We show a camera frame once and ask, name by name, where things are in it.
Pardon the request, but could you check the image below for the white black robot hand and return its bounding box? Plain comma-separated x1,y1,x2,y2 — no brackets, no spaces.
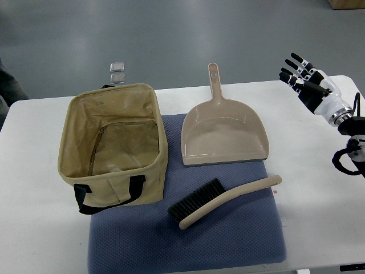
279,53,354,127

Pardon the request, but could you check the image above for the pink hand broom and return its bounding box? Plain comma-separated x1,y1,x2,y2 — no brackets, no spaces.
167,175,282,229

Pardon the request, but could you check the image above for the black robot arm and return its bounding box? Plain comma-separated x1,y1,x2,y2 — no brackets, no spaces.
332,110,364,177

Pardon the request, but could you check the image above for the yellow fabric bag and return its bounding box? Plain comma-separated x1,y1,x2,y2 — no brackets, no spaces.
58,83,168,215

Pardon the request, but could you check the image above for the cardboard box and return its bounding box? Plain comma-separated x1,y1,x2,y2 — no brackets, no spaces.
328,0,365,10

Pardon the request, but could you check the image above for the pink dustpan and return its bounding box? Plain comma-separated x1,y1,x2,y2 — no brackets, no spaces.
181,63,269,166

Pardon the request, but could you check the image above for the blue quilted mat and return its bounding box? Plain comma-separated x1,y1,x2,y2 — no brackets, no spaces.
88,114,286,273

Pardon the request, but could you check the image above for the upper floor plate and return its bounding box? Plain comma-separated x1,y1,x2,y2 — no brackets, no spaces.
109,62,125,72

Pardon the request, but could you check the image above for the black cable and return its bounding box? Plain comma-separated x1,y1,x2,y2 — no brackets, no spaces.
352,92,362,116

